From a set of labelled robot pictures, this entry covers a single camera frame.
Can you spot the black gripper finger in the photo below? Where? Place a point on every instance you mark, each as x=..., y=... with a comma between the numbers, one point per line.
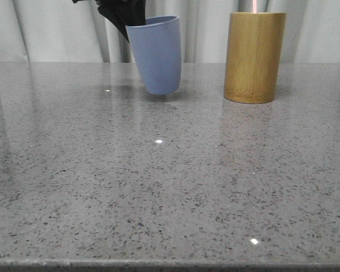
x=123, y=13

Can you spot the blue plastic cup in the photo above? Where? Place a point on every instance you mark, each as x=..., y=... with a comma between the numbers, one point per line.
x=156, y=48

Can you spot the pink chopstick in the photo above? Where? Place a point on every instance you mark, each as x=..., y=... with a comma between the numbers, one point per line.
x=254, y=6

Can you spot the grey-white curtain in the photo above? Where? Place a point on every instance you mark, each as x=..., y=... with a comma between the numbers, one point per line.
x=63, y=31

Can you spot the bamboo cylindrical holder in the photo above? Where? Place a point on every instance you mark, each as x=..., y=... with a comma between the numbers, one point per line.
x=253, y=56

